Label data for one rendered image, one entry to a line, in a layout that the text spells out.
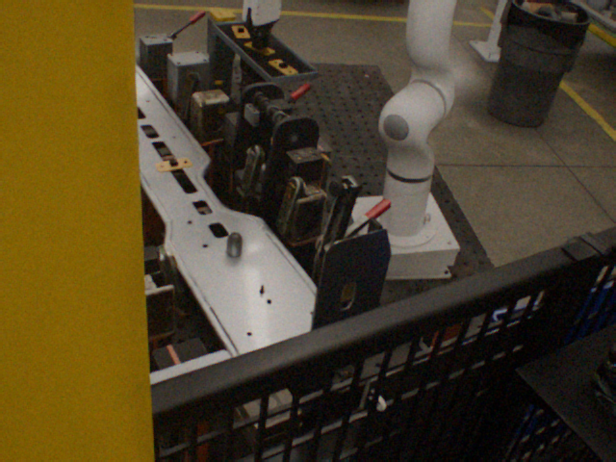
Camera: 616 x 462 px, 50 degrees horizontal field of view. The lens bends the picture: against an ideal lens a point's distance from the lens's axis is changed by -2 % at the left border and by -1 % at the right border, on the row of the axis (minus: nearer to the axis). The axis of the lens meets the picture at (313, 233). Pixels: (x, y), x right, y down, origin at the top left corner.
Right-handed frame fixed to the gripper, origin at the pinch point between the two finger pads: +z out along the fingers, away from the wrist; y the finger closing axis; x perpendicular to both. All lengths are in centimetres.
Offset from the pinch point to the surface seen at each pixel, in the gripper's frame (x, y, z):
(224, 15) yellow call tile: -22.9, -8.8, 2.4
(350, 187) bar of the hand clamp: 61, 40, -3
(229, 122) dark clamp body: 12.4, 22.5, 11.6
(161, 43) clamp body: -36.4, 3.8, 12.7
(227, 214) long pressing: 33, 42, 18
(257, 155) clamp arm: 29.8, 30.8, 9.3
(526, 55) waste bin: -18, -252, 72
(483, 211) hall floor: 20, -154, 119
